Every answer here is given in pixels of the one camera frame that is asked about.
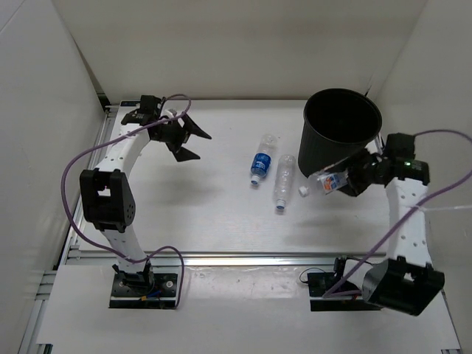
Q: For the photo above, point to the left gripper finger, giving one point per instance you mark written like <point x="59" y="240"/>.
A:
<point x="193" y="129"/>
<point x="181" y="154"/>

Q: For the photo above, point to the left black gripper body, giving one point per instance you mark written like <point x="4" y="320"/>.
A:
<point x="172" y="134"/>

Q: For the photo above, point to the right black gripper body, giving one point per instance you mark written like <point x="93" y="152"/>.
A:
<point x="366" y="172"/>

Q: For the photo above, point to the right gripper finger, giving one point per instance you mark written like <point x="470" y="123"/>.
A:
<point x="352" y="190"/>
<point x="333" y="166"/>

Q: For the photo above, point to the orange label plastic bottle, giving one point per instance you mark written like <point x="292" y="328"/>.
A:
<point x="323" y="183"/>

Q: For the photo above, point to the blue label plastic bottle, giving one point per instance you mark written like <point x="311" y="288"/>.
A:
<point x="262" y="159"/>

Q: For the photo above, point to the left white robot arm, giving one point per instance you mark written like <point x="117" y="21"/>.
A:
<point x="107" y="199"/>

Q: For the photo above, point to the black plastic waste bin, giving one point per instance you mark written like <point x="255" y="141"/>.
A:
<point x="338" y="122"/>

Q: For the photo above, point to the blue sticker label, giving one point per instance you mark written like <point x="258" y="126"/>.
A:
<point x="129" y="103"/>

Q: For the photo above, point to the clear plastic bottle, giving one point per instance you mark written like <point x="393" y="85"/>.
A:
<point x="284" y="182"/>

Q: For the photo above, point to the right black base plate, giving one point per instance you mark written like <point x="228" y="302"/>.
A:
<point x="319" y="283"/>

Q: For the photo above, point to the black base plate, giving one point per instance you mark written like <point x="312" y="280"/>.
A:
<point x="160" y="295"/>
<point x="319" y="283"/>

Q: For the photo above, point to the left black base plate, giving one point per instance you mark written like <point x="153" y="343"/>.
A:
<point x="160" y="295"/>

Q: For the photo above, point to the aluminium frame rail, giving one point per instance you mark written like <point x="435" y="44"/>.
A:
<point x="82" y="258"/>

